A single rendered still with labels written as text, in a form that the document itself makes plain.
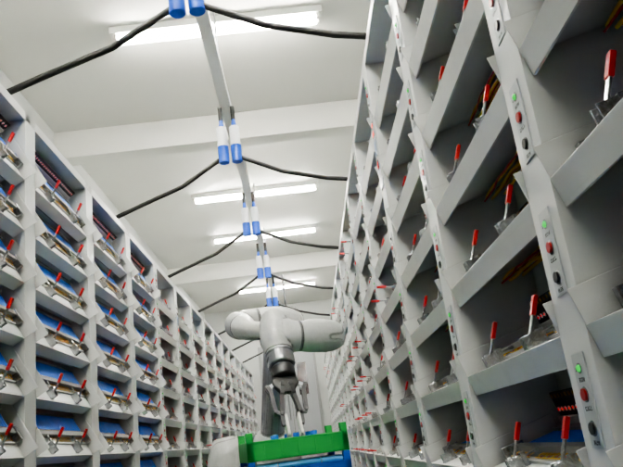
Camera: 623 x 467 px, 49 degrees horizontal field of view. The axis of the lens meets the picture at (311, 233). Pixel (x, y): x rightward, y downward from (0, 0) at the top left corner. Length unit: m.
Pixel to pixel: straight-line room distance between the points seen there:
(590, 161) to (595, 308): 0.19
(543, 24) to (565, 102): 0.12
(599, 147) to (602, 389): 0.30
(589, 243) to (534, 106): 0.21
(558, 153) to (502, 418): 0.78
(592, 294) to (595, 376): 0.10
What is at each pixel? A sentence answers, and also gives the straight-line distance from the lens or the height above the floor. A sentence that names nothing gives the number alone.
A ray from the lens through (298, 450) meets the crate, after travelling 2.06.
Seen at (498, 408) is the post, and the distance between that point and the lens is 1.62.
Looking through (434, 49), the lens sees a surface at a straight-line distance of 1.82.
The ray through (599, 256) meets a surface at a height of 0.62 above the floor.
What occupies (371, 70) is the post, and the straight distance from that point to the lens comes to 2.64.
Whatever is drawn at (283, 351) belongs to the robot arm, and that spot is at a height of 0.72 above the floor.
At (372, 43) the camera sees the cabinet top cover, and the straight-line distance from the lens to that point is 2.54.
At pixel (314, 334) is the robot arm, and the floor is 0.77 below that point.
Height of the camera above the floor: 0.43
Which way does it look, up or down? 17 degrees up
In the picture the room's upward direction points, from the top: 7 degrees counter-clockwise
